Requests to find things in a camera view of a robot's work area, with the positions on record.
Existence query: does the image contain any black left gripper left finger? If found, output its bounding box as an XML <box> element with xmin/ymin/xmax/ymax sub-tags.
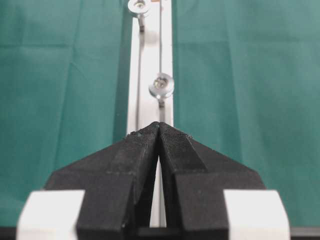
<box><xmin>44</xmin><ymin>122</ymin><xmax>159</xmax><ymax>240</ymax></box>

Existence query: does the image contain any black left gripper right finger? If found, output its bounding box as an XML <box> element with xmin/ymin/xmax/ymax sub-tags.
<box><xmin>158</xmin><ymin>122</ymin><xmax>265</xmax><ymax>240</ymax></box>

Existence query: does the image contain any left silver shaft pulley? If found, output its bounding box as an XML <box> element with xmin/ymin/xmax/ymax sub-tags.
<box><xmin>148</xmin><ymin>72</ymin><xmax>175</xmax><ymax>108</ymax></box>

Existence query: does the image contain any silver shaft pulley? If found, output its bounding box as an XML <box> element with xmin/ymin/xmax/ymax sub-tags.
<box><xmin>148</xmin><ymin>72</ymin><xmax>175</xmax><ymax>108</ymax></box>
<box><xmin>127</xmin><ymin>0</ymin><xmax>151</xmax><ymax>32</ymax></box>

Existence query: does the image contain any right silver shaft pulley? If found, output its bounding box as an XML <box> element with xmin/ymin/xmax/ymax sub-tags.
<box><xmin>127</xmin><ymin>0</ymin><xmax>151</xmax><ymax>32</ymax></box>

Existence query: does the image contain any aluminium extrusion rail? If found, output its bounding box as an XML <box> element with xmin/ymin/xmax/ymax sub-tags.
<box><xmin>126</xmin><ymin>0</ymin><xmax>175</xmax><ymax>228</ymax></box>

